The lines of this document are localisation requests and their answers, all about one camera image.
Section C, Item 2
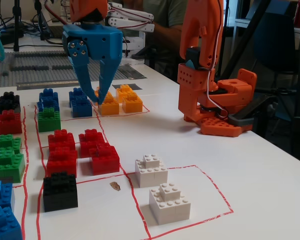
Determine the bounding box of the white lego block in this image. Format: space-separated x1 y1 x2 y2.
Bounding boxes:
149 182 192 226
134 154 169 189

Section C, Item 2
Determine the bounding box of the black device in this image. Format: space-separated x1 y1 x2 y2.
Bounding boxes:
0 29 25 46

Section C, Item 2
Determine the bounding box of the red lego block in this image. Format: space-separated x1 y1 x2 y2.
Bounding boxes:
89 144 121 176
47 129 76 153
78 128 106 159
46 147 78 178
0 109 23 136

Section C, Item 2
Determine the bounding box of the grey lego baseplate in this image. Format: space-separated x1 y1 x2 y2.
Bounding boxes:
0 50 132 89

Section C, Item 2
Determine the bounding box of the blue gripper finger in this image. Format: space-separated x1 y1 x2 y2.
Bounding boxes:
97 58 122 105
67 37 100 106

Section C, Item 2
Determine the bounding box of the person in green shirt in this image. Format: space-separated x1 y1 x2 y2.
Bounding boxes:
122 0 189 29

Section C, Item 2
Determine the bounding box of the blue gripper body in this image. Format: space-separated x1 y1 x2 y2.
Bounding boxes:
62 23 124 61

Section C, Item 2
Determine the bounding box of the yellow lego block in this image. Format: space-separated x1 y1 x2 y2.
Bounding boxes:
115 84 138 101
93 86 115 102
121 93 144 114
97 91 120 116

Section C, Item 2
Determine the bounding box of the grey lego brick row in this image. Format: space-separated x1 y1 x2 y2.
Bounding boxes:
13 52 69 58

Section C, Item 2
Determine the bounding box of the dark blue chair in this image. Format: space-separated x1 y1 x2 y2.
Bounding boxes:
252 6 297 76

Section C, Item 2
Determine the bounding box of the white red servo cable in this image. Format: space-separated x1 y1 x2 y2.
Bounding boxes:
205 0 230 120

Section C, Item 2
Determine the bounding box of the person forearm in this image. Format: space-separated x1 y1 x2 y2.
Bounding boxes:
151 22 185 45

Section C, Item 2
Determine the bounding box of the grey duct tape strip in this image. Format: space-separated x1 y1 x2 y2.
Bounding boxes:
117 63 148 80
15 79 81 91

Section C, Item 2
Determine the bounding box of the green lego block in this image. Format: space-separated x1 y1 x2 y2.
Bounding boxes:
0 134 23 157
0 149 26 184
37 107 62 133

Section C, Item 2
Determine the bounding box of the blue lego block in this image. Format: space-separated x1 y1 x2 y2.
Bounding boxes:
36 97 60 113
68 87 88 102
70 98 93 118
0 180 16 211
0 206 24 240
38 88 59 102

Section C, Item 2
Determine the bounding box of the grey black table clamp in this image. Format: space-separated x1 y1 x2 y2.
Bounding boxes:
227 93 277 133

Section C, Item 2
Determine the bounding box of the grey square tape marker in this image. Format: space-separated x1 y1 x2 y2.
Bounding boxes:
111 83 144 91

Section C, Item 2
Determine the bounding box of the black lego block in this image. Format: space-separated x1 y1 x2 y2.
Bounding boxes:
42 171 79 213
0 91 22 123

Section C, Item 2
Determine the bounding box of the black stand pole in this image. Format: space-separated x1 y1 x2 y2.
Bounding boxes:
11 0 23 53
34 0 46 41

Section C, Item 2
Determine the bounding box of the red container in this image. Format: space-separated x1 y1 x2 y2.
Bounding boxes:
293 0 300 27

